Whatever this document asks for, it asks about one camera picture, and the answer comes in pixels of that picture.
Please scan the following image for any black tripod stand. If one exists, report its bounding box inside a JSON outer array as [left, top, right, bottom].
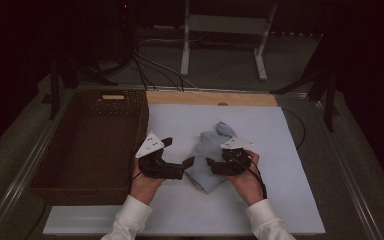
[[269, 33, 341, 133], [41, 56, 119, 121]]

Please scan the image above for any white metal stand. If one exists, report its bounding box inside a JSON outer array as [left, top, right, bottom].
[[179, 0, 278, 82]]

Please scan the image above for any right hand-held gripper cable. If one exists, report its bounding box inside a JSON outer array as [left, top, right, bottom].
[[233, 156, 268, 200]]

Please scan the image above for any hand-held gripper cable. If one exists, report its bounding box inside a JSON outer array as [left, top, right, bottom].
[[130, 146, 144, 184], [233, 156, 268, 200]]

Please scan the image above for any thin black curved cable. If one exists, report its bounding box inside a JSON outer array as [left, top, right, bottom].
[[281, 107, 307, 151]]

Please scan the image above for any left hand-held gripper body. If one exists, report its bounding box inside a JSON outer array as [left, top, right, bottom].
[[134, 131, 185, 181]]

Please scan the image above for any light blue tank top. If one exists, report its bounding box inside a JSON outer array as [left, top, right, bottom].
[[183, 121, 244, 194]]

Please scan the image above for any wooden board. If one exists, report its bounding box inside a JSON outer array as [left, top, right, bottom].
[[145, 90, 279, 108]]

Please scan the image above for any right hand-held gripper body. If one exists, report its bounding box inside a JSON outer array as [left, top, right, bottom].
[[212, 136, 255, 177]]

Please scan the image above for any person's left hand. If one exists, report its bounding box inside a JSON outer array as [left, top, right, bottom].
[[129, 156, 166, 206]]

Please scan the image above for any left hand-held gripper cable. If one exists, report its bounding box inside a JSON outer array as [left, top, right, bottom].
[[130, 146, 144, 184]]

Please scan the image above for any person's right hand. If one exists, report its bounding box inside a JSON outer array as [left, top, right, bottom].
[[226, 149, 268, 207]]

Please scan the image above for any aluminium frame rail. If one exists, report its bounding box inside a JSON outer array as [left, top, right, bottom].
[[76, 84, 309, 98], [311, 99, 384, 240], [0, 91, 76, 240]]

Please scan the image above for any black floor cable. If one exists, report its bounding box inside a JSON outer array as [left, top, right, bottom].
[[132, 54, 159, 92], [134, 53, 185, 93]]

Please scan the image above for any brown wicker basket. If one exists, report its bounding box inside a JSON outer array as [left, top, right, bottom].
[[29, 89, 150, 206]]

